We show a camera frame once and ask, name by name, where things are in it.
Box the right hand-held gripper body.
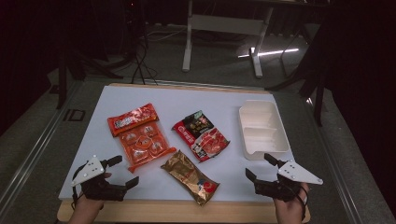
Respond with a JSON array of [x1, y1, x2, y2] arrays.
[[253, 160, 324, 203]]

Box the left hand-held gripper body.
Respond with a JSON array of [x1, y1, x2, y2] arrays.
[[71, 155, 129, 202]]

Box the white compartment food container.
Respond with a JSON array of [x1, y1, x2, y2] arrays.
[[238, 99, 291, 161]]

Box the clear orange multi-piece snack packet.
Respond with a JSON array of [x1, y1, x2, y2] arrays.
[[119, 120, 177, 175]]

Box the gold foil snack packet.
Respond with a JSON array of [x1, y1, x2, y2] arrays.
[[160, 149, 220, 207]]

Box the red and black soup packet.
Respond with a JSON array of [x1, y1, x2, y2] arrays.
[[171, 109, 232, 163]]

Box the person's left hand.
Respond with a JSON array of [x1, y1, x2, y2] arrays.
[[72, 172, 113, 217]]

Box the person's right hand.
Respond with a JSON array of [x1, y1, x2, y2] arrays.
[[273, 182, 311, 219]]

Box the long orange-red snack packet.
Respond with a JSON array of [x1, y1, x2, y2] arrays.
[[106, 103, 160, 138]]

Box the black metal stand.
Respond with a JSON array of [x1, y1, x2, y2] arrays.
[[264, 18, 331, 128], [55, 46, 125, 110]]

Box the white table mat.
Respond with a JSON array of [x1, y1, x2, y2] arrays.
[[58, 85, 305, 203]]

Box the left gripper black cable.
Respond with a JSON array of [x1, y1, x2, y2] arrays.
[[70, 163, 92, 211]]

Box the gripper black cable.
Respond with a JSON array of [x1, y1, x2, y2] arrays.
[[294, 185, 310, 222], [70, 163, 92, 211]]

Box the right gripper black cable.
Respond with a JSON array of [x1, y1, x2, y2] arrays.
[[294, 185, 310, 222]]

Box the black rectangular floor bracket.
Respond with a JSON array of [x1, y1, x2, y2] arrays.
[[63, 108, 86, 122]]

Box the black floor cables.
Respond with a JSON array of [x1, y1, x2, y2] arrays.
[[118, 18, 191, 86]]

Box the white metal desk frame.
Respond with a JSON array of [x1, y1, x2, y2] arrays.
[[181, 0, 276, 79]]

